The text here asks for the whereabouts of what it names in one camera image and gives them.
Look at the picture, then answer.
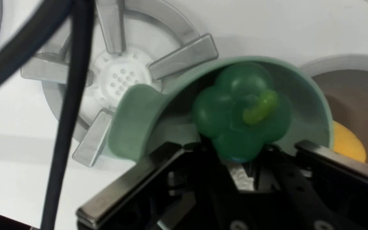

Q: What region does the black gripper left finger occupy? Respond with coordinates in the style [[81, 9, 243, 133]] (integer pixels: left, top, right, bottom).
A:
[[75, 142, 245, 230]]

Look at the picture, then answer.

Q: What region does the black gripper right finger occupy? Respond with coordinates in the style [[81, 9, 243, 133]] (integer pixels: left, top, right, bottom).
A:
[[252, 142, 368, 230]]

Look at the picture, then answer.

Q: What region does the mint green toy pot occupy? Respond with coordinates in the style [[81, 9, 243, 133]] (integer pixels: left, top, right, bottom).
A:
[[106, 55, 336, 163]]

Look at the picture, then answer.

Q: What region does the yellow plushie ball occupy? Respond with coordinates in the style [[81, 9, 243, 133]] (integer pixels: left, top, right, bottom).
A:
[[331, 120, 368, 165]]

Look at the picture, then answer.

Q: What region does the grey round sink basin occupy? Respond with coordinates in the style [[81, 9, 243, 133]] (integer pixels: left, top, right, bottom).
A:
[[300, 53, 368, 171]]

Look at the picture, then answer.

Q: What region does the white toy kitchen unit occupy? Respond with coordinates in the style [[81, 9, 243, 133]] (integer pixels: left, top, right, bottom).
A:
[[0, 0, 368, 230]]

